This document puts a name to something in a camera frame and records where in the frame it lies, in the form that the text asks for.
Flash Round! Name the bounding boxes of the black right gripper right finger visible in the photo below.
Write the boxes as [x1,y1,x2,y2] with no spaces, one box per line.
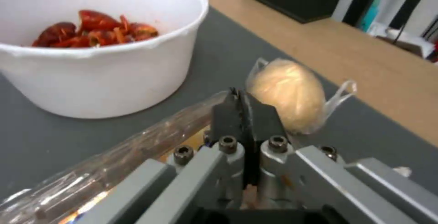
[239,90,438,224]

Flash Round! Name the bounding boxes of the white plastic bowl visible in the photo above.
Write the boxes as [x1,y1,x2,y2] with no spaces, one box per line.
[0,0,209,119]

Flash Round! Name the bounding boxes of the black shelf frame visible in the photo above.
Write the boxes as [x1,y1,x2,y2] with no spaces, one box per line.
[342,0,438,38]

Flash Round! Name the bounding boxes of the bread in clear plastic bag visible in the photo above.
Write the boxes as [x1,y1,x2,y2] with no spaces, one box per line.
[245,57,357,135]

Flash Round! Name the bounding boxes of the red crayfish shells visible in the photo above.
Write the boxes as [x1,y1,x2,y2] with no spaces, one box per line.
[31,10,159,48]

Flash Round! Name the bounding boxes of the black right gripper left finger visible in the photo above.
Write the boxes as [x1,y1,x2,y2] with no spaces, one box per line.
[99,87,253,224]

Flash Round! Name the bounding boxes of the grey table mat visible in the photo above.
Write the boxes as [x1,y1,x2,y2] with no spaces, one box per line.
[0,6,438,224]

